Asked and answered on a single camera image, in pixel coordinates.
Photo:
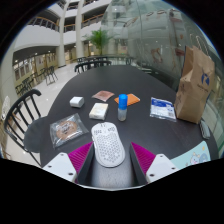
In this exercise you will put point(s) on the white and blue plastic packet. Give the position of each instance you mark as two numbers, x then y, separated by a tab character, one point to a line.
162	109

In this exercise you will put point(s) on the orange flat packet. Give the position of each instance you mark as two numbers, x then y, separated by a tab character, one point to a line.
133	99

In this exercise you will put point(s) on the brown snack packet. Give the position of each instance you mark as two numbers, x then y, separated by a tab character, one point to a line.
103	95

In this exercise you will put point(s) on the group of black chairs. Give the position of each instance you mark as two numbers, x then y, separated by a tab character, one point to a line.
50	74

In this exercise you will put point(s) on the small white box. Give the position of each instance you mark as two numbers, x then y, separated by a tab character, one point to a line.
77	102

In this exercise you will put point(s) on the white perforated computer mouse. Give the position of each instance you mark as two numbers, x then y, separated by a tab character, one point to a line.
108	146

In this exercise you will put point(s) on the brown paper bag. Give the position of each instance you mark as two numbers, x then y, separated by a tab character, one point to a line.
193	93

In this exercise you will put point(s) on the black spindle-back chair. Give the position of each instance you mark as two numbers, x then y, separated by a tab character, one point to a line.
81	66
33	135

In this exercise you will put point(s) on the light green cartoon mouse pad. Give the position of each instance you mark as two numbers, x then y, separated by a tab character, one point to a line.
195	156

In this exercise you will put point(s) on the large round white structure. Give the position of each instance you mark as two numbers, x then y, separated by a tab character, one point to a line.
153	36

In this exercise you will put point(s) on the cookie in clear wrapper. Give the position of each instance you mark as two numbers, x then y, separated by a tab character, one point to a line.
67	129

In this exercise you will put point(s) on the cream rectangular box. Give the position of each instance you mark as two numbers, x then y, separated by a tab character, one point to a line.
98	111

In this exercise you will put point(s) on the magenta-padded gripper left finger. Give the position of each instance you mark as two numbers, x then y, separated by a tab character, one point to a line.
61	165

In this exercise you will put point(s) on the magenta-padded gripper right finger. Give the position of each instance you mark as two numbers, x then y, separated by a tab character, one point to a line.
160	166

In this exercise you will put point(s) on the green potted palm plant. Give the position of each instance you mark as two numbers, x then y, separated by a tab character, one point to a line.
99	38

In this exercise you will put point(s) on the dark grey pouch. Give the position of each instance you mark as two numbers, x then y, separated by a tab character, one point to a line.
205	129

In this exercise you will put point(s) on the small blue-capped bottle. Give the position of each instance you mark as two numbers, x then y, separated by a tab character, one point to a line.
122	106

